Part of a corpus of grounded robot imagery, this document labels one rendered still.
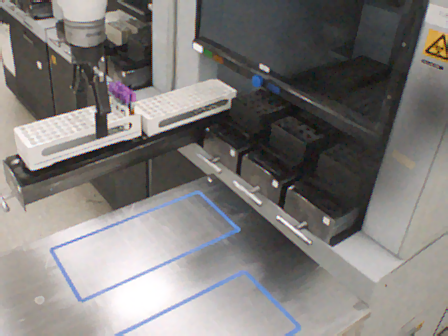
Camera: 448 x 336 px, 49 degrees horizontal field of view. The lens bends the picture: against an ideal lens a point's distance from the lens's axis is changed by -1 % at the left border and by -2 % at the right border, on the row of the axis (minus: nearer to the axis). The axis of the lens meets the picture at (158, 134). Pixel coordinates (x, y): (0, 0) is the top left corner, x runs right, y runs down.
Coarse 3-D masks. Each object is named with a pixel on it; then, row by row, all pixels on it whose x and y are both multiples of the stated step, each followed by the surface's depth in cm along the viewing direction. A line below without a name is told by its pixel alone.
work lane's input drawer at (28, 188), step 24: (216, 120) 136; (120, 144) 126; (144, 144) 126; (168, 144) 130; (24, 168) 114; (48, 168) 117; (72, 168) 116; (96, 168) 119; (120, 168) 124; (24, 192) 110; (48, 192) 114
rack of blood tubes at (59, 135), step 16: (80, 112) 123; (112, 112) 122; (16, 128) 115; (32, 128) 115; (48, 128) 115; (64, 128) 115; (80, 128) 115; (112, 128) 123; (16, 144) 116; (32, 144) 109; (48, 144) 110; (64, 144) 120; (80, 144) 120; (96, 144) 118; (32, 160) 110
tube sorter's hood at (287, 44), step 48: (240, 0) 117; (288, 0) 104; (336, 0) 94; (384, 0) 86; (240, 48) 122; (288, 48) 108; (336, 48) 97; (384, 48) 88; (288, 96) 111; (336, 96) 101; (384, 96) 91; (384, 144) 96
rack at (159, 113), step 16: (208, 80) 144; (160, 96) 135; (176, 96) 136; (192, 96) 135; (208, 96) 135; (224, 96) 136; (144, 112) 127; (160, 112) 127; (176, 112) 128; (192, 112) 138; (208, 112) 135; (144, 128) 127; (160, 128) 128
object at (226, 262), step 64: (192, 192) 107; (0, 256) 90; (64, 256) 90; (128, 256) 91; (192, 256) 91; (256, 256) 91; (0, 320) 78; (64, 320) 79; (128, 320) 79; (192, 320) 79; (256, 320) 79; (320, 320) 79
